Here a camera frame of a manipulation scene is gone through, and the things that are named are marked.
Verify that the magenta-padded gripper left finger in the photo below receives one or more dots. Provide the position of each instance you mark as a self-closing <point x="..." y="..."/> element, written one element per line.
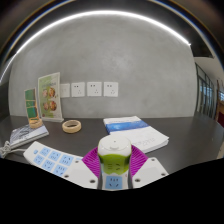
<point x="80" y="171"/>

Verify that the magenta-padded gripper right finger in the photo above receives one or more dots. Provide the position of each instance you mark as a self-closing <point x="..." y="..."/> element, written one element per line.
<point x="150" y="171"/>

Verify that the green and white charger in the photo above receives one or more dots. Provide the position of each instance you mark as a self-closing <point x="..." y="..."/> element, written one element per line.
<point x="114" y="156"/>

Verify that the white power strip blue sockets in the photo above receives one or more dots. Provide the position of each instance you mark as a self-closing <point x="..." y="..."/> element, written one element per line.
<point x="50" y="158"/>

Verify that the white and blue book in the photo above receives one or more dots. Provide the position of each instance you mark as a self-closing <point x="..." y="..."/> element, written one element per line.
<point x="140" y="133"/>

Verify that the beige tape roll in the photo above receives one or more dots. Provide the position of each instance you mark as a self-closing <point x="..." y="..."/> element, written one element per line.
<point x="36" y="125"/>
<point x="64" y="126"/>

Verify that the grey booklet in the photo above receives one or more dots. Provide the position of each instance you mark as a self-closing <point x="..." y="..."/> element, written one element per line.
<point x="28" y="135"/>

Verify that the large menu sign acrylic stand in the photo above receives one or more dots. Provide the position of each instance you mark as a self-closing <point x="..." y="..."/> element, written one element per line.
<point x="50" y="96"/>

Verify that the small green sign card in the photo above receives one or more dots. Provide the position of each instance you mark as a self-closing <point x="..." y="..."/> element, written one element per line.
<point x="31" y="103"/>

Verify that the black-framed glass partition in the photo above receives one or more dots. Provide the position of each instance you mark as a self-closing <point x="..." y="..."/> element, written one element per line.
<point x="205" y="96"/>

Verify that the white ceiling light strip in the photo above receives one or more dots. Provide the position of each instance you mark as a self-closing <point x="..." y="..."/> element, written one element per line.
<point x="100" y="13"/>

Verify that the white wall switch plate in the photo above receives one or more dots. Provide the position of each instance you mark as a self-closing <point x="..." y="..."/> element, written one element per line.
<point x="65" y="90"/>

